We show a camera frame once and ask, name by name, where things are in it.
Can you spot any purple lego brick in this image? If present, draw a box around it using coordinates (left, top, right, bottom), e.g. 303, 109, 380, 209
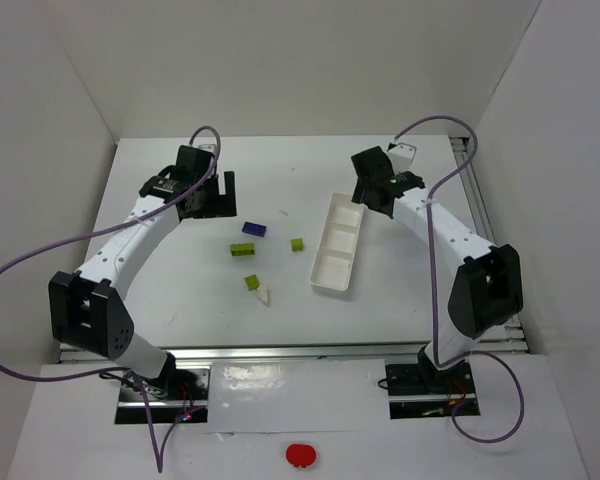
242, 222, 267, 237

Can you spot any long green lego brick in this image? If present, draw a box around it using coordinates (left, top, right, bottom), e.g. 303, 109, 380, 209
230, 242, 256, 257

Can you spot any small green lego cube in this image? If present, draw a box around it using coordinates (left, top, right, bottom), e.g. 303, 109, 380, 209
291, 238, 304, 252

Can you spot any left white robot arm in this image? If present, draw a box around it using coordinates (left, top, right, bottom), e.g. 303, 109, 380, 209
48, 145, 237, 399

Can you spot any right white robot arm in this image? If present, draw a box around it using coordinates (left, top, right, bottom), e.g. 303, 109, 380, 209
352, 146, 523, 384

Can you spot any white divided tray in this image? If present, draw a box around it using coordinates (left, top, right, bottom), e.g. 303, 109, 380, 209
310, 193, 364, 294

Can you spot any white lego piece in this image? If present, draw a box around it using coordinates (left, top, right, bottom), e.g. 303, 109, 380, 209
256, 284, 270, 306

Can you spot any red round button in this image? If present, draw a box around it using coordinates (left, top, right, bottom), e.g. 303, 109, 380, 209
285, 443, 317, 469

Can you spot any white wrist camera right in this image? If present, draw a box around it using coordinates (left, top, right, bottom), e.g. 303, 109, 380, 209
386, 142, 417, 173

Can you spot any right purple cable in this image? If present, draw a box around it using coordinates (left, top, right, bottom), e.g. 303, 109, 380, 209
392, 115, 526, 443

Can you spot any purple cable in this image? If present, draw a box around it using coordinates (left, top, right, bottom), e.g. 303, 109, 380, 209
0, 126, 222, 474
392, 115, 526, 443

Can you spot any aluminium rail front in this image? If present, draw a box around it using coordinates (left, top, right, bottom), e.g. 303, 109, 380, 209
57, 342, 431, 365

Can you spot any aluminium rail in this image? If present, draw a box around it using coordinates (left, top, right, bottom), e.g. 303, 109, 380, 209
449, 137, 529, 353
57, 342, 431, 365

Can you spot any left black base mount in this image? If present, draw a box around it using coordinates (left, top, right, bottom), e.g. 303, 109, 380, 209
114, 365, 211, 425

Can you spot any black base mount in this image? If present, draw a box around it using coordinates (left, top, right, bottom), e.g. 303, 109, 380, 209
114, 365, 211, 425
377, 362, 480, 420

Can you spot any aluminium rail right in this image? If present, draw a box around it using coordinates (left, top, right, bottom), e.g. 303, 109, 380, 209
449, 137, 529, 353

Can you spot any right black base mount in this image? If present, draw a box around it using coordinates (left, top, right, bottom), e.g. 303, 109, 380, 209
377, 362, 480, 420

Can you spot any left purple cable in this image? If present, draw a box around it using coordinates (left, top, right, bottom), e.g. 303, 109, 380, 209
0, 126, 222, 474

